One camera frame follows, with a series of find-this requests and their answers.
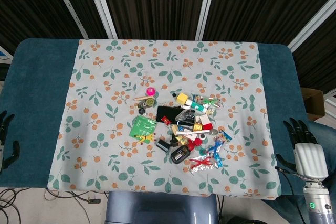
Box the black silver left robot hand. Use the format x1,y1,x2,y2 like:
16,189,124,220
0,110,21,172

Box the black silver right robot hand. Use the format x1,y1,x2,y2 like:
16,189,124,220
275,117,329,182

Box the white plastic stick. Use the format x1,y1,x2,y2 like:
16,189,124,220
175,129,209,135

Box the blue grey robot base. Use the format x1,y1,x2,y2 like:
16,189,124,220
104,191,220,224

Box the teal fabric seat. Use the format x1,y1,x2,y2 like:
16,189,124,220
307,120,336,183

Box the teal table cover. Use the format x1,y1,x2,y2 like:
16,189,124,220
0,37,302,205

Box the cardboard box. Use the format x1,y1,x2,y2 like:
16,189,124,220
300,87,326,122

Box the blue sticky man packet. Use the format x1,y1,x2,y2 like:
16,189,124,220
207,131,233,167

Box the red sticky man packet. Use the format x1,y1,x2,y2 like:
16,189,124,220
188,155,220,174

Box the floral print cloth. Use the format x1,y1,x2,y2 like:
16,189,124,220
47,39,281,200

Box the green toy in packet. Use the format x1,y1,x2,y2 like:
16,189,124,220
193,94,221,111

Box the white card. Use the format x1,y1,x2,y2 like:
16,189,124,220
181,132,197,142

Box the white green tube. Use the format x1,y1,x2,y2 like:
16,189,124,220
185,99,208,113

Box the black silver carabiner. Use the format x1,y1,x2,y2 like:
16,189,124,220
177,119,196,130

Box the black oval case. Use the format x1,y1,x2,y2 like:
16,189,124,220
170,145,192,164

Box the clear plastic bag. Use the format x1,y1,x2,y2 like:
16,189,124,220
174,109,196,124

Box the green tea packet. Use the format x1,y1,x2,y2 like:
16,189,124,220
129,115,158,145

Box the yellow sticky man toy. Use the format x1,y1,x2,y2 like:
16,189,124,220
133,133,158,146

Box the black binder clip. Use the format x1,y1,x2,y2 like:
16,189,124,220
169,133,180,148

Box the green grey correction tape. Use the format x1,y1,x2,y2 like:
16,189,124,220
138,97,158,109

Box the black phone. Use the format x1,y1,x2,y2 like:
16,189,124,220
156,105,186,124

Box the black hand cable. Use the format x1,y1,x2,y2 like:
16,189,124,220
274,166,321,224

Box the black floor cables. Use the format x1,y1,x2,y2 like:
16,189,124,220
0,187,109,224

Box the white partition frame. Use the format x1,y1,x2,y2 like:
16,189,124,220
287,0,336,52
83,0,118,39
195,0,219,41
48,0,89,39

